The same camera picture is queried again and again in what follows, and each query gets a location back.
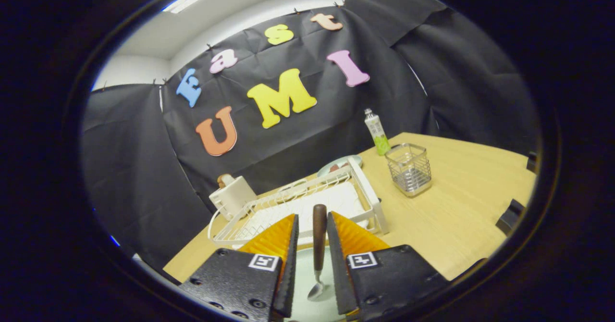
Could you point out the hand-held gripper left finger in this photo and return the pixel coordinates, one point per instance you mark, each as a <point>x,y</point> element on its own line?
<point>240,283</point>

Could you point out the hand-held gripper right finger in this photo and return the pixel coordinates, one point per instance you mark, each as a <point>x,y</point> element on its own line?
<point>384,283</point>

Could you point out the pale green plate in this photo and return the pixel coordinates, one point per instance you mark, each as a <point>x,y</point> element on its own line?
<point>302,283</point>

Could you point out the small pale green dish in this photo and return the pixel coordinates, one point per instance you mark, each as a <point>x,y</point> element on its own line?
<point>331,167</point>

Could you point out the white toaster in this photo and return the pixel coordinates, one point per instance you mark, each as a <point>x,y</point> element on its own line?
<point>233,198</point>

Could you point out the brown bread slice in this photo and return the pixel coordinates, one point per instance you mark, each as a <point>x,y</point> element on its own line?
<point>225,180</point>

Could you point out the black table edge block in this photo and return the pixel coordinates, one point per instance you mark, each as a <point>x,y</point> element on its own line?
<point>510,217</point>
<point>531,162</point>

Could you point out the green label drink bottle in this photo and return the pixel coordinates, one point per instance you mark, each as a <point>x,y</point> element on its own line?
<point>377,132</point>

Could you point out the black backdrop cloth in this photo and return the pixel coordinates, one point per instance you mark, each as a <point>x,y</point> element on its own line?
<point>134,168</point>

